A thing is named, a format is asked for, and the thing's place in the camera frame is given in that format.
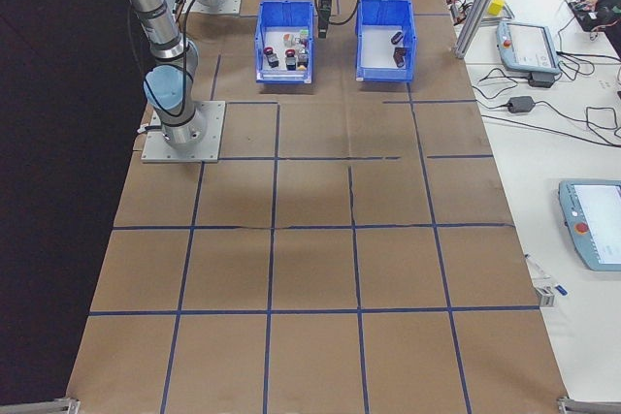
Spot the blue bin holding pushbuttons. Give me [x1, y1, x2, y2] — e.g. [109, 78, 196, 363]
[254, 0, 316, 84]

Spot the blue bin holding two parts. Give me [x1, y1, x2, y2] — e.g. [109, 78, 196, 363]
[355, 0, 418, 83]

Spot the black electronics box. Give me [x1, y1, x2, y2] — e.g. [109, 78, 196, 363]
[574, 0, 621, 33]

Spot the small grey box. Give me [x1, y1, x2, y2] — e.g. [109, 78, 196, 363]
[535, 286, 558, 309]

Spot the grey blue teach pendant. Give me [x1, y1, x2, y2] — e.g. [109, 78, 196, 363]
[556, 178, 621, 273]
[494, 19, 563, 75]

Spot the black power adapter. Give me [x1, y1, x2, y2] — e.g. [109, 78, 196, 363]
[506, 95, 537, 114]
[527, 71, 557, 90]

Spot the white desk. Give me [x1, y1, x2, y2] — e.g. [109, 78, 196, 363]
[429, 0, 621, 403]

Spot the clear white pen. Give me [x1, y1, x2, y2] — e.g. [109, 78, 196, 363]
[523, 252, 554, 289]

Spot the aluminium corner profile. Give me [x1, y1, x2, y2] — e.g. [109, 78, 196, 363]
[555, 395, 621, 414]
[0, 397, 82, 414]

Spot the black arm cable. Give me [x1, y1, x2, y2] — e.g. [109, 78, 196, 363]
[164, 0, 244, 117]

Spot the black desk cable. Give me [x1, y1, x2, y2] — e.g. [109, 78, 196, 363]
[473, 67, 533, 110]
[555, 20, 621, 80]
[584, 104, 621, 133]
[477, 98, 621, 147]

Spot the black frame cover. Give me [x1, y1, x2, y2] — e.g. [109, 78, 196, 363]
[0, 0, 147, 403]

